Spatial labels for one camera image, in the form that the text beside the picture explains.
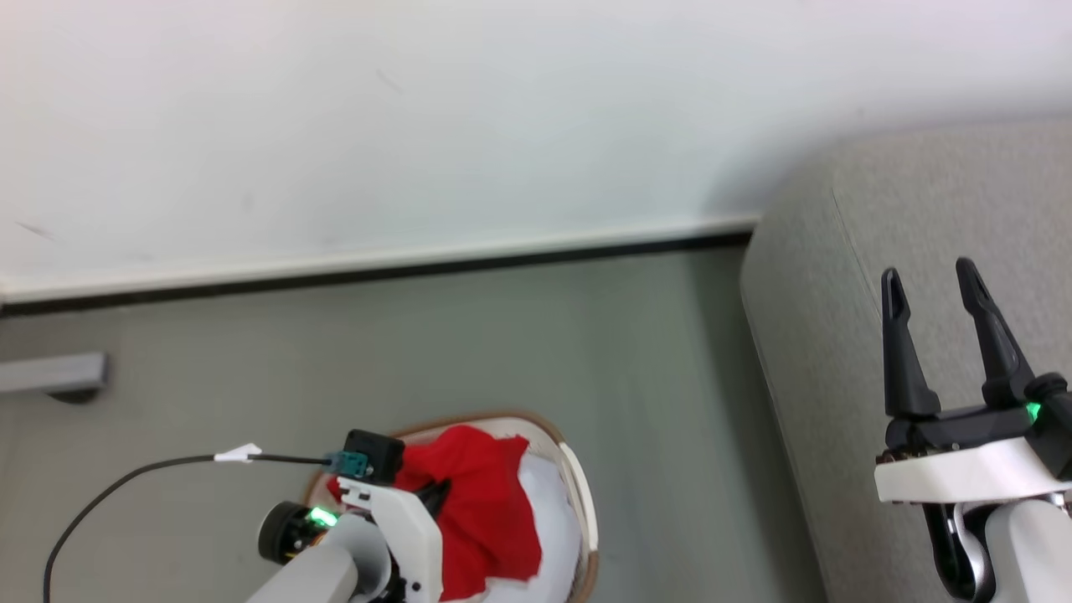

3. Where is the white laundry basket brown rim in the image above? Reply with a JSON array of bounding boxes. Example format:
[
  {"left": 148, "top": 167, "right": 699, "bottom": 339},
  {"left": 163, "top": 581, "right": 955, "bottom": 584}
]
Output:
[{"left": 301, "top": 410, "right": 600, "bottom": 603}]

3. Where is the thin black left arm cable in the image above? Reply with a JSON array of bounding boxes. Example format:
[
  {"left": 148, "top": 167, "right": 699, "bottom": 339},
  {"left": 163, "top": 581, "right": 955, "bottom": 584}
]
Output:
[{"left": 44, "top": 453, "right": 332, "bottom": 603}]

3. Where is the grey metal foot bracket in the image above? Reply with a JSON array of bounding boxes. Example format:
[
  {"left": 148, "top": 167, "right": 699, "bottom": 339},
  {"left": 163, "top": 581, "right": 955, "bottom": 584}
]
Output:
[{"left": 0, "top": 352, "right": 110, "bottom": 395}]

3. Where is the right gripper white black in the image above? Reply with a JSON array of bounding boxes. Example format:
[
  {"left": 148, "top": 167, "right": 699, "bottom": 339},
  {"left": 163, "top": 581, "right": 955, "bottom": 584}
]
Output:
[{"left": 875, "top": 258, "right": 1072, "bottom": 504}]

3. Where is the grey fabric sofa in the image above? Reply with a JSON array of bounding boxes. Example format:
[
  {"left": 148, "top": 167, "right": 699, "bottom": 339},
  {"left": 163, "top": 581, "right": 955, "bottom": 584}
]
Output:
[{"left": 740, "top": 117, "right": 1072, "bottom": 603}]

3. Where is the red clothing item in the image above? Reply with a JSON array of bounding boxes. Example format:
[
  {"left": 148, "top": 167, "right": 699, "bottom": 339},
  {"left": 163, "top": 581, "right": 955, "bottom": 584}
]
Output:
[{"left": 327, "top": 425, "right": 544, "bottom": 602}]

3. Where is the pale white cloth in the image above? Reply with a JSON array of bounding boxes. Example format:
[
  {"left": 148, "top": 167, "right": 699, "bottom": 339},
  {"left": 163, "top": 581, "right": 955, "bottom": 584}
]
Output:
[{"left": 490, "top": 434, "right": 585, "bottom": 603}]

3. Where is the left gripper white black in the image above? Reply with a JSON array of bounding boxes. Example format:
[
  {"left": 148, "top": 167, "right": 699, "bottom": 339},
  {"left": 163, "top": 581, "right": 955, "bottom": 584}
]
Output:
[{"left": 258, "top": 476, "right": 453, "bottom": 603}]

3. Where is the white black wall baseboard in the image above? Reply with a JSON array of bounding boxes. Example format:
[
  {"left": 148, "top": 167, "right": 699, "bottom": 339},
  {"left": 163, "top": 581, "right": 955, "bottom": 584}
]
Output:
[{"left": 0, "top": 215, "right": 760, "bottom": 318}]

